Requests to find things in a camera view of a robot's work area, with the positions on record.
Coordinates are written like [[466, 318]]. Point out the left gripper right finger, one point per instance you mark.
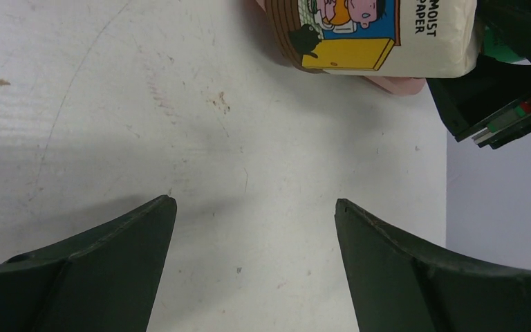
[[401, 282]]

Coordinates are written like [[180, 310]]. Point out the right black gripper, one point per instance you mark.
[[492, 103]]

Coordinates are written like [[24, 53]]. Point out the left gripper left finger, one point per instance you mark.
[[102, 279]]

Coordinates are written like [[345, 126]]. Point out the green brown roll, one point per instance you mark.
[[493, 46]]

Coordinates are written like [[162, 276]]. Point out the pink three-tier shelf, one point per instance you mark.
[[398, 85]]

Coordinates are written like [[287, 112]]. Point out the beige brown paper roll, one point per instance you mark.
[[439, 39]]

